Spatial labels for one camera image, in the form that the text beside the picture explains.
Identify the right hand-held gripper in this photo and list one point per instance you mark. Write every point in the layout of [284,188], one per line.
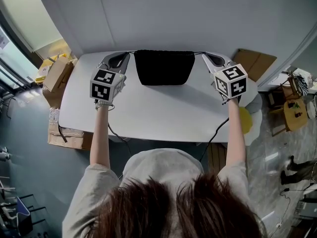
[237,85]

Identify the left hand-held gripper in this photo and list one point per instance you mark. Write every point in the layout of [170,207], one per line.
[102,90]

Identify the person's left forearm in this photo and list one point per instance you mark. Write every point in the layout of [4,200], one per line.
[100,137]

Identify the person's right forearm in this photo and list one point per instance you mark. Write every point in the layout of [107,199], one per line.
[235,137]

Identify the open flat cardboard box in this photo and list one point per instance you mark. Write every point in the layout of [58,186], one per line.
[252,63]

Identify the tall cardboard box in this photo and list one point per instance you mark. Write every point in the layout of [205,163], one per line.
[57,73]

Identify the egg-shaped white yellow cushion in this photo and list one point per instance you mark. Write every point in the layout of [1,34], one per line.
[255,130]

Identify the yellow box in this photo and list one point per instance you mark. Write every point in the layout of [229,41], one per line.
[39,79]

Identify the striped cloth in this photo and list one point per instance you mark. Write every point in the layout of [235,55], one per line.
[302,84]

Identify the wooden slatted panel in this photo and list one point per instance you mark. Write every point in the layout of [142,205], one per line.
[218,157]

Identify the round wooden side table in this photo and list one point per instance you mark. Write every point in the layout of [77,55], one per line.
[296,119]

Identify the dark-framed glass window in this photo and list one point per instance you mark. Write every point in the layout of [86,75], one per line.
[15,58]

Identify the person's gray shirt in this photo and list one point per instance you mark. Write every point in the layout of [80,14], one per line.
[161,165]

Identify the blue chair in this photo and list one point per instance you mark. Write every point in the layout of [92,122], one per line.
[23,209]

